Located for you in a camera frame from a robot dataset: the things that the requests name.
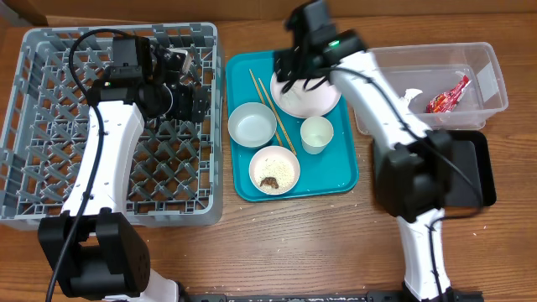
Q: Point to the white cup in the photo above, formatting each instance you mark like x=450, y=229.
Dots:
x=316, y=132

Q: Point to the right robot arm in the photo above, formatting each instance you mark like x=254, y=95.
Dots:
x=411, y=161

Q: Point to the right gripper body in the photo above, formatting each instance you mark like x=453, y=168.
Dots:
x=287, y=67

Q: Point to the teal serving tray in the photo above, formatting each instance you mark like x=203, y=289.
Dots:
x=332, y=171

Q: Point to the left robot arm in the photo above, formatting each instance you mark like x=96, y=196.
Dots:
x=94, y=251

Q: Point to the grey dishwasher rack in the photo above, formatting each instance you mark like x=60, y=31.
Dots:
x=176, y=177

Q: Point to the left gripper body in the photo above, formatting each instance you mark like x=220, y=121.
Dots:
x=176, y=102

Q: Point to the pile of white rice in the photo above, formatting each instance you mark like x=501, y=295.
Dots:
x=277, y=167

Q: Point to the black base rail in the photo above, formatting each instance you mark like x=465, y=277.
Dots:
x=370, y=296

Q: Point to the black tray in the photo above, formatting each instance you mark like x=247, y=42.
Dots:
x=471, y=155

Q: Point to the brown food scrap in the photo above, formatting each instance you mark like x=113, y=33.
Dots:
x=270, y=182

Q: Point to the grey bowl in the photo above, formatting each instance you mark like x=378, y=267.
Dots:
x=252, y=125

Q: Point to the small pink bowl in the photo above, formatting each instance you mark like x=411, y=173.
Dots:
x=270, y=152

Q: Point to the clear plastic bin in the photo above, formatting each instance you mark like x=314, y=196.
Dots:
x=437, y=68

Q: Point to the large pink plate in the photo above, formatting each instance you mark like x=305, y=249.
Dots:
x=303, y=103

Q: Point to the right wooden chopstick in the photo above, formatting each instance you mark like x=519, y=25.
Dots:
x=281, y=125

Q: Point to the red snack wrapper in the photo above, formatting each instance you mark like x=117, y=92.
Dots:
x=447, y=101

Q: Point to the white napkin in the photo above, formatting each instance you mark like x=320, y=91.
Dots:
x=411, y=99

